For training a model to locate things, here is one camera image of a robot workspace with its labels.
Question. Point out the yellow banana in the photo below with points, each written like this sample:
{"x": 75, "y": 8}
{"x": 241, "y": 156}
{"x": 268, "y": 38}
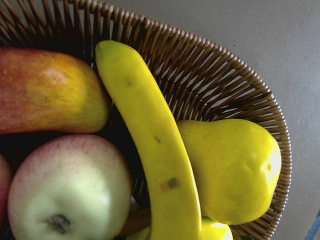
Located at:
{"x": 174, "y": 201}

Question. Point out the brown wicker basket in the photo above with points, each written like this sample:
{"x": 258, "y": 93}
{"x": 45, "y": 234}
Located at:
{"x": 200, "y": 79}

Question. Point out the yellow pear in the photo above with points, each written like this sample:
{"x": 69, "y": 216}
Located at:
{"x": 236, "y": 165}

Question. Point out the pale green pink apple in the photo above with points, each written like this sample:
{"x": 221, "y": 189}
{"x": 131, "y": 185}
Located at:
{"x": 75, "y": 187}

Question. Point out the pink red apple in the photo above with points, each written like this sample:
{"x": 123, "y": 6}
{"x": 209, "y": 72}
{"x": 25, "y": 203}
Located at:
{"x": 5, "y": 182}

